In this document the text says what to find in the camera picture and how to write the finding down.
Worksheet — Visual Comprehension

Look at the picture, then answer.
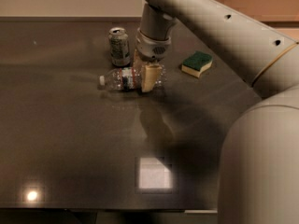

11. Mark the clear plastic water bottle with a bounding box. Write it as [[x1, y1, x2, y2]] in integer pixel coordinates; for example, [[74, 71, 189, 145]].
[[99, 67, 165, 92]]

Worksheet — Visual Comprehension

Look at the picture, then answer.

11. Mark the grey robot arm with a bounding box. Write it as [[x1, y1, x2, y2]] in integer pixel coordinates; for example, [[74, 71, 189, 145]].
[[136, 0, 299, 224]]

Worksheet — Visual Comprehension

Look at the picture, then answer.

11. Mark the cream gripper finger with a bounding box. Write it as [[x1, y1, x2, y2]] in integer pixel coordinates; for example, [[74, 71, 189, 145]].
[[133, 50, 144, 73], [141, 64, 162, 92]]

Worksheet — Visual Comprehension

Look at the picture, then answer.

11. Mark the silver green soda can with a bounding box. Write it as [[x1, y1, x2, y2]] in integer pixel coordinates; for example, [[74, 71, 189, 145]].
[[108, 27, 130, 67]]

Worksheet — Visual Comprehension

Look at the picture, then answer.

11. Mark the green yellow sponge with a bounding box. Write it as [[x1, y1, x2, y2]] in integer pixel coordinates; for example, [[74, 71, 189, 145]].
[[181, 51, 213, 78]]

